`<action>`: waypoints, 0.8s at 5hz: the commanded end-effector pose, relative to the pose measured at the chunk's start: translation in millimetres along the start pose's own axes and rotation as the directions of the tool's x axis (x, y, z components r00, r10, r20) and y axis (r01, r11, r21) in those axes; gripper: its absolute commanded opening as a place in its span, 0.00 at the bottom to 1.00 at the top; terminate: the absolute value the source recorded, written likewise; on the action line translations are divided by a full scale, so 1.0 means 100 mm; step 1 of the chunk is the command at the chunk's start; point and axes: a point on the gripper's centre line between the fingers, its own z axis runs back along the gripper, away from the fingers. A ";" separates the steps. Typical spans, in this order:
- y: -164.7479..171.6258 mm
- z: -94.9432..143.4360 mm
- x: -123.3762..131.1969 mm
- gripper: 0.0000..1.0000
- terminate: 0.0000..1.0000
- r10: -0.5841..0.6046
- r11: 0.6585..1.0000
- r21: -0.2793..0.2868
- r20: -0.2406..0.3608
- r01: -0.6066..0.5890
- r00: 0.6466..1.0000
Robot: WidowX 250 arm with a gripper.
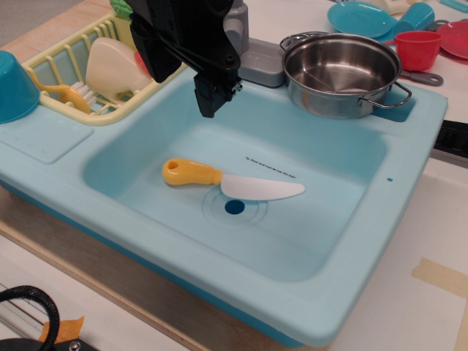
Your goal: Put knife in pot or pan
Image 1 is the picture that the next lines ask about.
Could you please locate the black cable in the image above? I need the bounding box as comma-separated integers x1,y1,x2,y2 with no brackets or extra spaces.
0,285,61,348

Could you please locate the red toy cup in rack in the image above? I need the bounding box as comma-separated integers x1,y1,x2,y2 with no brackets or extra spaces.
134,51,151,76

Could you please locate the grey toy utensil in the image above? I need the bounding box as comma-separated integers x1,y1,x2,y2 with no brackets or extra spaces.
400,70,444,87

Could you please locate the cream toy object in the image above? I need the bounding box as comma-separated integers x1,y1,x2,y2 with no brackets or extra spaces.
369,0,417,15

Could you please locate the yellow dish rack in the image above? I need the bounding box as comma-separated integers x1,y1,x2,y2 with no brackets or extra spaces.
22,12,186,126

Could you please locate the light blue toy sink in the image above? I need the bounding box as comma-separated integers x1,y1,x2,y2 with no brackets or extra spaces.
1,69,448,346

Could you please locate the yellow dish brush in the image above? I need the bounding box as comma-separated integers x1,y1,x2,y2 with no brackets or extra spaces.
27,69,96,114

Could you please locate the cream toy plate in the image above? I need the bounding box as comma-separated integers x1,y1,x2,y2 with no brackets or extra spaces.
86,37,152,104

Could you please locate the yellow handled toy knife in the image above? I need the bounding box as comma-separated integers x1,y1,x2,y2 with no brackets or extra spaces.
162,158,306,201

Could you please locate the stainless steel pot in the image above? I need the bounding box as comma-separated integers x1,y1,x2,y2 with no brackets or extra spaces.
280,31,412,119

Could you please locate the beige masking tape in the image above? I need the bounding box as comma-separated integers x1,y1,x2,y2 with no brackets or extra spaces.
412,258,467,300

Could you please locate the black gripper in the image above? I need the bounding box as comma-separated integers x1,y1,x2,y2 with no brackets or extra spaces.
127,1,243,118

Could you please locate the teal upturned cup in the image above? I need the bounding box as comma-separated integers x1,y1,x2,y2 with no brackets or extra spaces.
1,50,40,124

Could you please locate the red toy plate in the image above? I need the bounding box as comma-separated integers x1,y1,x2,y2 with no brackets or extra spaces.
436,20,468,59

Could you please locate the teal toy tumbler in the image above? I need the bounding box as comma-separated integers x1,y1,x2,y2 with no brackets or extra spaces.
393,2,435,35

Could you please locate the black bracket at right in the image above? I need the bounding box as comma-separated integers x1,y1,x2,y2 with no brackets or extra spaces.
434,120,468,158

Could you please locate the orange tape piece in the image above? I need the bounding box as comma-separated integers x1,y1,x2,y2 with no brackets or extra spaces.
38,316,85,344

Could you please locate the teal toy plate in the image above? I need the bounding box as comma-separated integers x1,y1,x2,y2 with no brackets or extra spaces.
327,1,397,38

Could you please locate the grey toy faucet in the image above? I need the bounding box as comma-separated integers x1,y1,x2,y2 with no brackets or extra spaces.
224,0,285,88

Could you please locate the green toy vegetable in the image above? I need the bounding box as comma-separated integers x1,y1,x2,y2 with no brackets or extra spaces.
109,0,132,20

